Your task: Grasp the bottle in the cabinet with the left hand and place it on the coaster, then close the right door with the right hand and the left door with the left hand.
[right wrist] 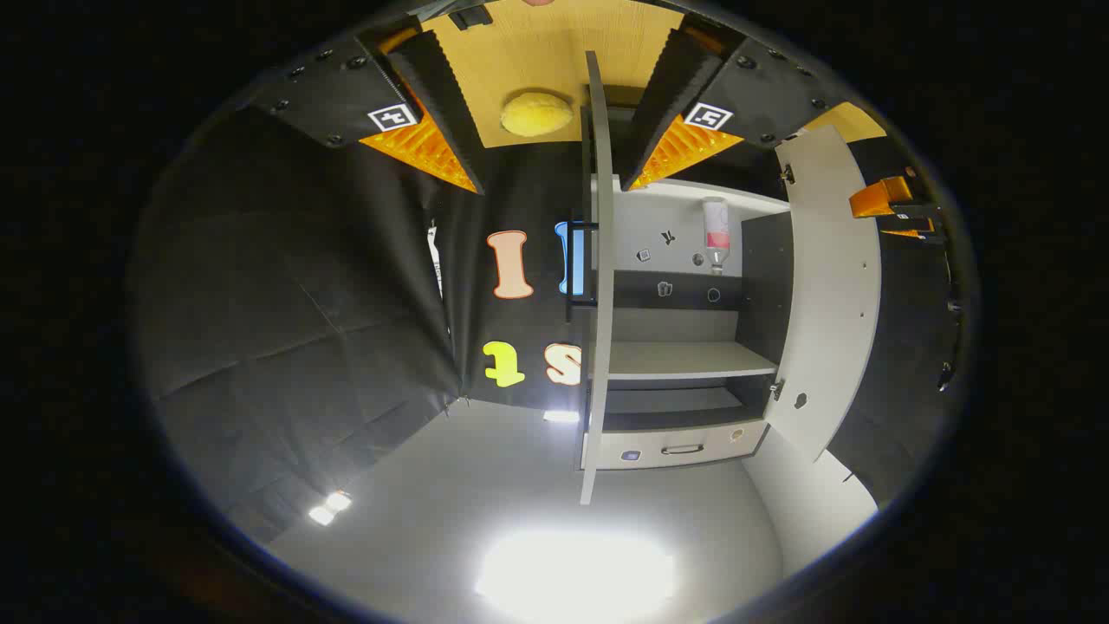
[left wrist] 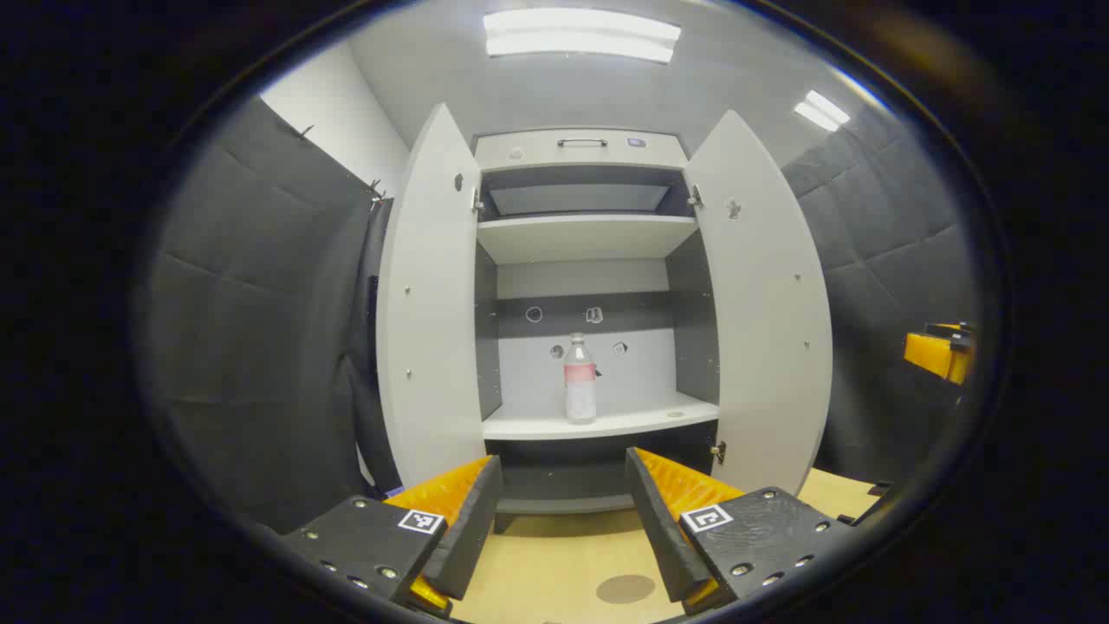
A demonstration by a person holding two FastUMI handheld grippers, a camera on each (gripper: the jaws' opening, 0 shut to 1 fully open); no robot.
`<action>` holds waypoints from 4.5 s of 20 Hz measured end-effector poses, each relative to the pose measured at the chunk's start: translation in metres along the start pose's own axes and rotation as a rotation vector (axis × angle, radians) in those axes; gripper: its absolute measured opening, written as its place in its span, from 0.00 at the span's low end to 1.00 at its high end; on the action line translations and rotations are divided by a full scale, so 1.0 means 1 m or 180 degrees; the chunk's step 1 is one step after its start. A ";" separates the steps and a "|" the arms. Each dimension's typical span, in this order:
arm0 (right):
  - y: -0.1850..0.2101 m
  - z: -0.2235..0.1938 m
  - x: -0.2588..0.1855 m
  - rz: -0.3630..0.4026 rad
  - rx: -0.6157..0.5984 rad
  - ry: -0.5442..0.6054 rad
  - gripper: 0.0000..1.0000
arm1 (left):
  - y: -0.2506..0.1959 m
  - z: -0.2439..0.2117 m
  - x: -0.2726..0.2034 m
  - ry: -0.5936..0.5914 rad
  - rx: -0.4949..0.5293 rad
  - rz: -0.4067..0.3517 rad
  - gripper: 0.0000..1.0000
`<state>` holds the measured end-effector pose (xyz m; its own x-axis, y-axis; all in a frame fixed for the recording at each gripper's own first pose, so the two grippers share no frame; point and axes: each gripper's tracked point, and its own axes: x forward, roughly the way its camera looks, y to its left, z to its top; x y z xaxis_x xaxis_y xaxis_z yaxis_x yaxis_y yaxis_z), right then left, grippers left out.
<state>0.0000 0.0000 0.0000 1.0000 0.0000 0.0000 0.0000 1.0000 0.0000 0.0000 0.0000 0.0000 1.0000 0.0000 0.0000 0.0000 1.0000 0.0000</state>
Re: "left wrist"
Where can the grey cabinet drawer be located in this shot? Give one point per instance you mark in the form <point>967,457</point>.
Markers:
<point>537,154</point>

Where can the small ceiling light panel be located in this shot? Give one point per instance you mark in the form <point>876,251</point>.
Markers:
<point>821,110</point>

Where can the clear bottle with red label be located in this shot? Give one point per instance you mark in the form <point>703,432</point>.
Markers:
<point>580,399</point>

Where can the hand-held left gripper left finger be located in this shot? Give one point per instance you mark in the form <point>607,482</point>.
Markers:
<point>472,529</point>

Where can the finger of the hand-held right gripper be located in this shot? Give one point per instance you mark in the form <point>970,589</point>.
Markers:
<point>940,357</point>

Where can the round brown coaster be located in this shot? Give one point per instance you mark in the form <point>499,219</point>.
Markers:
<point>625,589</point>

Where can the grey cabinet door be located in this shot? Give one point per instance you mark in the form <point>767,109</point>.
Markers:
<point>429,303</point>
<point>762,303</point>

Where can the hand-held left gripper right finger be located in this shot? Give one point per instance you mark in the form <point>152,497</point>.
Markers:
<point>663,537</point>

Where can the large ceiling light panel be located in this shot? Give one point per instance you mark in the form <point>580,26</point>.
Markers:
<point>580,35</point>

